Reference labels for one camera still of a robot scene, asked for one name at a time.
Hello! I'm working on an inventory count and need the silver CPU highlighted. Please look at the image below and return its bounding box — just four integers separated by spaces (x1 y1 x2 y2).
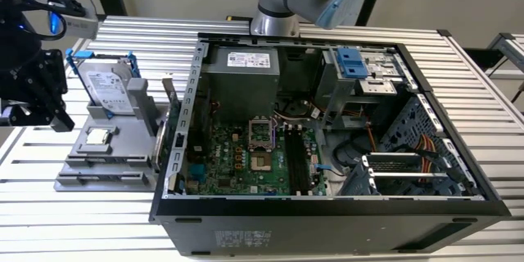
83 128 111 145

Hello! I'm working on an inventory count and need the metal drive cage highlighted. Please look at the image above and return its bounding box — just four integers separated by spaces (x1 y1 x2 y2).
314 45 410 129

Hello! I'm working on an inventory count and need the metal slat side table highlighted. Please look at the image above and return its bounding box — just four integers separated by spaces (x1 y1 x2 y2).
485 31 524 80

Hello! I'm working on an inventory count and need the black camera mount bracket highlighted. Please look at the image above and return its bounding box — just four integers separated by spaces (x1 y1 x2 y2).
18 0 87 18

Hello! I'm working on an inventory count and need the black cable bundle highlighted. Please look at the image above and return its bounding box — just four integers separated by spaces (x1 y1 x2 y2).
331 137 371 171

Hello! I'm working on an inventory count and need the green motherboard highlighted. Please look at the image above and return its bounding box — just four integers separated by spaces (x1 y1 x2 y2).
185 120 327 197

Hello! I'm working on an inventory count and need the metal disk bay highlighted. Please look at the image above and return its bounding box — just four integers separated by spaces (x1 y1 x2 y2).
338 150 467 197

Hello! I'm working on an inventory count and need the metal socket cover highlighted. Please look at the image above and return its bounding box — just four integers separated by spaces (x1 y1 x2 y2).
247 115 274 150

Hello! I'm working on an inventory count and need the grey power supply unit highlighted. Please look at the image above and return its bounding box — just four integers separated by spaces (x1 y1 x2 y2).
202 45 281 121

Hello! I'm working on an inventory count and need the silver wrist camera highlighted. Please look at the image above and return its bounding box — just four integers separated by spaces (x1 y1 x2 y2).
59 12 101 40

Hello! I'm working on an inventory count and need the metal locking lever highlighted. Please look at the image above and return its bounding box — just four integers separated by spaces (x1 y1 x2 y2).
270 122 287 152

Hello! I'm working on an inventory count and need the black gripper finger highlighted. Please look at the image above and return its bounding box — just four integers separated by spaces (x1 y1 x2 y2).
22 48 77 133
0 98 53 127

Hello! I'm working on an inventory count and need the blue plastic drive latch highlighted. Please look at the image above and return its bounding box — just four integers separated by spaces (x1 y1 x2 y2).
335 46 366 79

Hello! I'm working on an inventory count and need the graphics card with metal bracket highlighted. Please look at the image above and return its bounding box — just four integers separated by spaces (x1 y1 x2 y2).
150 73 183 174

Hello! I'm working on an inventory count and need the black PC case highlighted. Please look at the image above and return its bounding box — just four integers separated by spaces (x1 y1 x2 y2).
147 31 511 256

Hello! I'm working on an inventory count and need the CPU socket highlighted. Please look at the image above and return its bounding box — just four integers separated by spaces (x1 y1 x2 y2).
249 150 274 172

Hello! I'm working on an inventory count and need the red yellow wire bundle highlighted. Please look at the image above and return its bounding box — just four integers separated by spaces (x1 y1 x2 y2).
414 134 437 174

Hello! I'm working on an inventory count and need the thin orange wire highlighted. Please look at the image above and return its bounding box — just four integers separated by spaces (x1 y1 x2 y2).
365 122 377 154

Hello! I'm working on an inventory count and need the grey parts rack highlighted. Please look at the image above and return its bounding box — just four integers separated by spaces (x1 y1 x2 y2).
54 77 173 193

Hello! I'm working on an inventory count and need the hard disk in blue carrier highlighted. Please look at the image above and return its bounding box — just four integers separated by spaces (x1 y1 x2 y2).
63 48 142 120

